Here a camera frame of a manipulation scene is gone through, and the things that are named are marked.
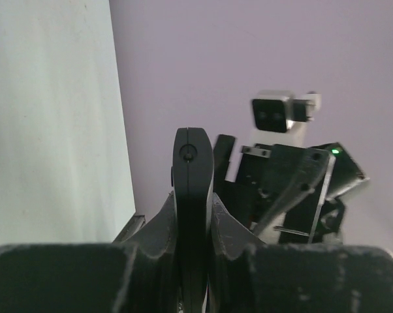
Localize black remote control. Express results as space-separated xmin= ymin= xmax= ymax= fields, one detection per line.
xmin=172 ymin=128 xmax=214 ymax=312

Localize aluminium extrusion rail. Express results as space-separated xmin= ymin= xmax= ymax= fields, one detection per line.
xmin=113 ymin=215 xmax=146 ymax=243

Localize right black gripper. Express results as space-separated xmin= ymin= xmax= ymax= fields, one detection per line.
xmin=210 ymin=144 xmax=393 ymax=312

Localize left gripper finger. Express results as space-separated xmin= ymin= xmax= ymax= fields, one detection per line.
xmin=0 ymin=196 xmax=178 ymax=312

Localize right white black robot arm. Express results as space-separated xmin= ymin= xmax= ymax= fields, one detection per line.
xmin=209 ymin=135 xmax=393 ymax=312

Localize black battery cover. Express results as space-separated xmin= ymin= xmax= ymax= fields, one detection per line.
xmin=213 ymin=134 xmax=236 ymax=184

